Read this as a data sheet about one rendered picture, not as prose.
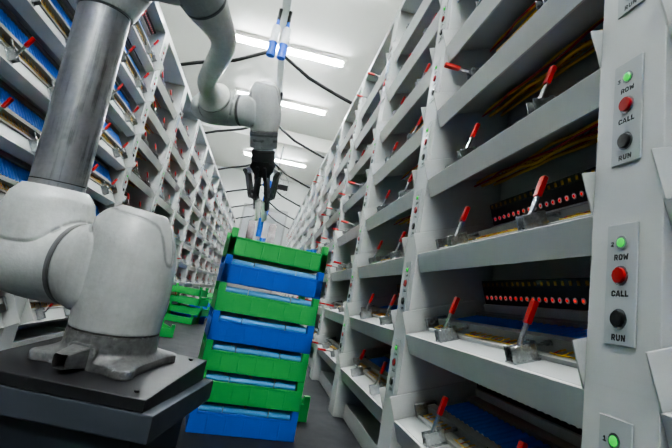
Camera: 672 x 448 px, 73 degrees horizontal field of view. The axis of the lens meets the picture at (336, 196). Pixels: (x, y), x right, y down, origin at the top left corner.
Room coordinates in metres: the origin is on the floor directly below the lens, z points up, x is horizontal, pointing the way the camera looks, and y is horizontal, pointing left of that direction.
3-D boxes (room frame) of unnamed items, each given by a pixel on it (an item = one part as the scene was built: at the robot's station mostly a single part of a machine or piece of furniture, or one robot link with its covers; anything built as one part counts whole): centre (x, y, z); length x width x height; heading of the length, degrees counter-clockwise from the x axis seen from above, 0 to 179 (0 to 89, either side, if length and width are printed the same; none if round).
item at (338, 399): (1.86, -0.23, 0.87); 0.20 x 0.09 x 1.74; 97
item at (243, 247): (1.47, 0.16, 0.52); 0.30 x 0.20 x 0.08; 106
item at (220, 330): (1.47, 0.16, 0.28); 0.30 x 0.20 x 0.08; 106
